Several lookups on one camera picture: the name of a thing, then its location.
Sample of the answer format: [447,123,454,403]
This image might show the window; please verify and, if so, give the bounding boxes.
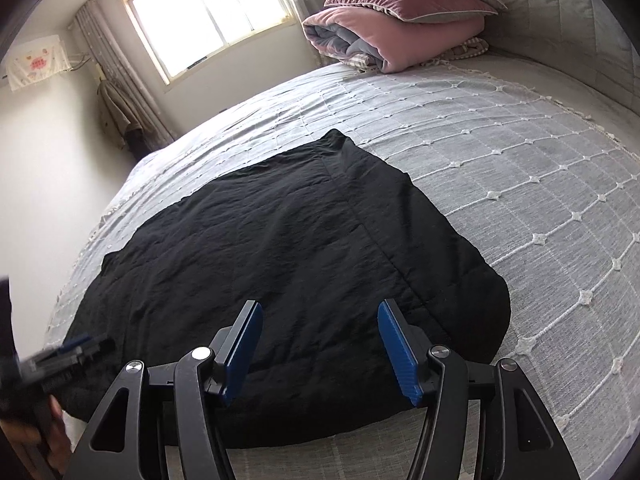
[124,0,299,86]

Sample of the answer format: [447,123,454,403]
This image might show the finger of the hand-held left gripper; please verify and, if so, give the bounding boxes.
[30,335,117,368]

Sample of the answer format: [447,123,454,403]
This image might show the grey padded headboard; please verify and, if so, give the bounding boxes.
[440,0,640,128]

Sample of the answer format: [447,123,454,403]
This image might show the folded pink grey quilt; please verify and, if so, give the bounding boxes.
[302,7,488,74]

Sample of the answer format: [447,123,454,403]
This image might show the hanging beige clothes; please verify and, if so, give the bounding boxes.
[96,79,151,159]

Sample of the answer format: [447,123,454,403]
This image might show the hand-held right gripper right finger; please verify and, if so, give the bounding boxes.
[377,299,581,480]

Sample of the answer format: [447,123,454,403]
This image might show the person's left hand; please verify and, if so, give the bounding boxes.
[7,394,70,463]

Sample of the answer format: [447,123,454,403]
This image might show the pink velvet pillow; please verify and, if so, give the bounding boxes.
[323,0,499,25]

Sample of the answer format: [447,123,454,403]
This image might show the black jacket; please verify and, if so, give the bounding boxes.
[62,128,512,450]

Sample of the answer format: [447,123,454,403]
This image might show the covered wall air conditioner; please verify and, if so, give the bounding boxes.
[0,34,72,92]

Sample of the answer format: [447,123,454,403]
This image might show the bed with white checked cover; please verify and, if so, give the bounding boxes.
[46,52,640,480]

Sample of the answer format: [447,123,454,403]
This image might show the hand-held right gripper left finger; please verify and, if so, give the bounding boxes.
[70,300,264,480]

